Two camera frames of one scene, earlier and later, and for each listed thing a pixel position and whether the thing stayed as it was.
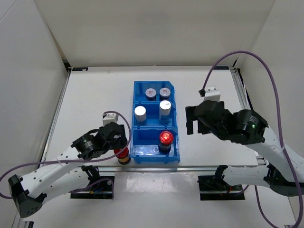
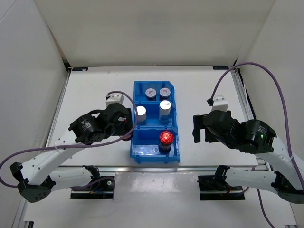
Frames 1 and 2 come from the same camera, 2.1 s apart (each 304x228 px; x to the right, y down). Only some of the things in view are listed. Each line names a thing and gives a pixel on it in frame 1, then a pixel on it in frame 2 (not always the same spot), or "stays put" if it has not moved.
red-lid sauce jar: (165, 146) stays put
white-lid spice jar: (165, 94) stays put
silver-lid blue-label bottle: (165, 108) stays put
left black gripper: (122, 141) to (126, 127)
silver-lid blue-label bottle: (140, 115) stays put
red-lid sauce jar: (123, 157) to (128, 138)
